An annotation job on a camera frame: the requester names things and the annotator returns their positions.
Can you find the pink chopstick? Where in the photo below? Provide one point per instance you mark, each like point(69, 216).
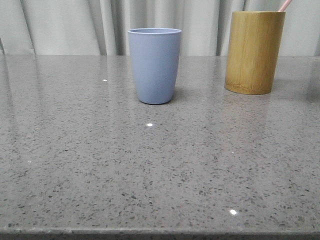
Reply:
point(284, 5)

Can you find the bamboo cylinder cup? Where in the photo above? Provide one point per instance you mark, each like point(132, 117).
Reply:
point(254, 43)

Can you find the grey-white curtain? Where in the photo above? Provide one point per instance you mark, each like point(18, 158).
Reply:
point(100, 27)

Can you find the blue plastic cup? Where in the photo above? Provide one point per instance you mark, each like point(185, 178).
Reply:
point(155, 56)

